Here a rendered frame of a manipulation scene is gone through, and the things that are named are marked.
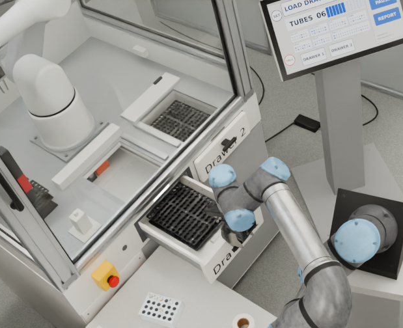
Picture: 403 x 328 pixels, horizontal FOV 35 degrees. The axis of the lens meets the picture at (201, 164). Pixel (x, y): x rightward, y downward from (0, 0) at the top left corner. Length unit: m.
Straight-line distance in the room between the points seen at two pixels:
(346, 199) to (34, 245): 0.96
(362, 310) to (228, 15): 1.10
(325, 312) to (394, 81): 2.34
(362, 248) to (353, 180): 1.36
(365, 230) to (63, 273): 0.91
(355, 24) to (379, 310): 1.04
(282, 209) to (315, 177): 1.70
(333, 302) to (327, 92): 1.38
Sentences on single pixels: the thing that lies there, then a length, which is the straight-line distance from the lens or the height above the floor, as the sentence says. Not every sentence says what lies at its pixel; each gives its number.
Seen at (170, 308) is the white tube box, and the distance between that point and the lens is 2.13.
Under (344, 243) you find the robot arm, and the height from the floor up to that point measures 1.04.
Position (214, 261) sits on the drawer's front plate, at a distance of 2.04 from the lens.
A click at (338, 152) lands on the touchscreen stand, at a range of 2.98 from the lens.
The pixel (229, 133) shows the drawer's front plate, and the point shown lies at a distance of 2.35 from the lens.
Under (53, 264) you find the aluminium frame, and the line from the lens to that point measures 1.99.
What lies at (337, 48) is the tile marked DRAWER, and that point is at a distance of 2.47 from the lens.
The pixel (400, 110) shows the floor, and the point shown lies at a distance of 3.64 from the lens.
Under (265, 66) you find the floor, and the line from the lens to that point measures 4.01.
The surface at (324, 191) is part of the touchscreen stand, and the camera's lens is 3.23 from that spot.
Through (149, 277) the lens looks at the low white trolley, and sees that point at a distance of 2.23.
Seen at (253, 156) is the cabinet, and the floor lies 0.66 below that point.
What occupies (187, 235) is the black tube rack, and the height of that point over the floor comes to 0.90.
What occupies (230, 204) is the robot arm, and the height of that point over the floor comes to 1.24.
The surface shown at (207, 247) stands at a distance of 2.15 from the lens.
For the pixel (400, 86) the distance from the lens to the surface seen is 3.66.
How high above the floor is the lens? 2.58
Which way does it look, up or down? 47 degrees down
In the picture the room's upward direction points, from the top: 19 degrees counter-clockwise
